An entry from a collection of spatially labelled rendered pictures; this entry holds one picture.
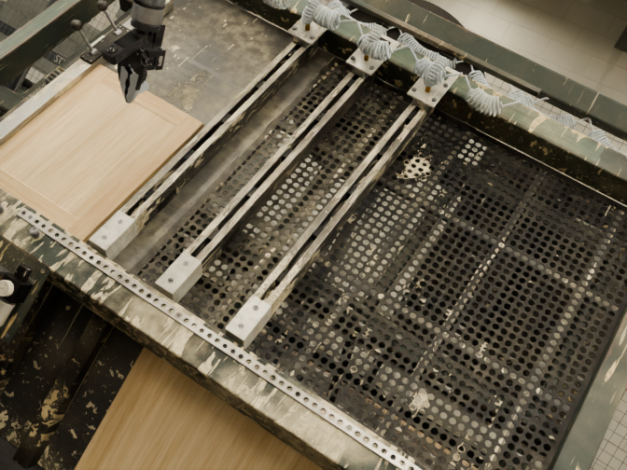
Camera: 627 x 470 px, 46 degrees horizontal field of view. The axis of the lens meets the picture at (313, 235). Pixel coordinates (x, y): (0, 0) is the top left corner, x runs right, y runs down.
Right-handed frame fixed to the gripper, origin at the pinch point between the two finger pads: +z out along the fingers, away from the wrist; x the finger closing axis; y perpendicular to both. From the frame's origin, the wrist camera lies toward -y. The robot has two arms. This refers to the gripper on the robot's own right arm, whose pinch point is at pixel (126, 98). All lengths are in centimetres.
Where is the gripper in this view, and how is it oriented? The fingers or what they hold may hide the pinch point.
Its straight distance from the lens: 199.1
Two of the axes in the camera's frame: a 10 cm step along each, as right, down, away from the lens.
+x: -7.9, -4.8, 3.9
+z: -2.8, 8.4, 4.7
